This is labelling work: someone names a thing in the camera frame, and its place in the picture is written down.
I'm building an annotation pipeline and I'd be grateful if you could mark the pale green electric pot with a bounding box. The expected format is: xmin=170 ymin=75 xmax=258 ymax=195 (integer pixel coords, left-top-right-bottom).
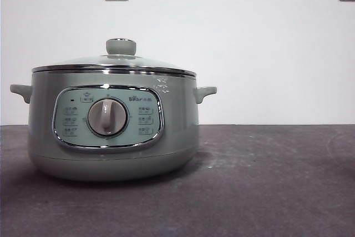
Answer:
xmin=9 ymin=67 xmax=218 ymax=183

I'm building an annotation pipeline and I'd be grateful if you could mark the glass lid with green knob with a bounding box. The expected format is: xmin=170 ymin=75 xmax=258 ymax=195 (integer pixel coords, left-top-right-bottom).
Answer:
xmin=31 ymin=37 xmax=197 ymax=78

